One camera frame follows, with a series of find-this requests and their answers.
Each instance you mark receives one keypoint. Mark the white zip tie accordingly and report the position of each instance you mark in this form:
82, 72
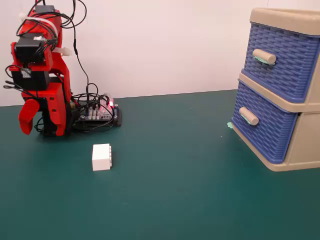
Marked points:
65, 51
40, 20

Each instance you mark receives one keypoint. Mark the green table mat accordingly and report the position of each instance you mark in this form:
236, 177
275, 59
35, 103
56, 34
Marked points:
160, 200

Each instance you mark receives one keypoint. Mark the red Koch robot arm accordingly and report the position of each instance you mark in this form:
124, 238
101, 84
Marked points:
53, 27

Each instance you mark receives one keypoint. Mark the green tape piece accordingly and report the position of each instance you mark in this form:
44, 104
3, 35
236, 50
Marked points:
229, 124

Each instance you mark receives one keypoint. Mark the robot controller circuit board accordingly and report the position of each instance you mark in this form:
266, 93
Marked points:
100, 113

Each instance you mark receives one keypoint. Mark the beige plastic drawer cabinet frame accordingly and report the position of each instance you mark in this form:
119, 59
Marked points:
307, 135

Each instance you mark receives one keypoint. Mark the white toy brick cube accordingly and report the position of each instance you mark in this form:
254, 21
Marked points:
101, 158

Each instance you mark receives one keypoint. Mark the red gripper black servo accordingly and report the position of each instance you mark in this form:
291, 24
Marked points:
30, 80

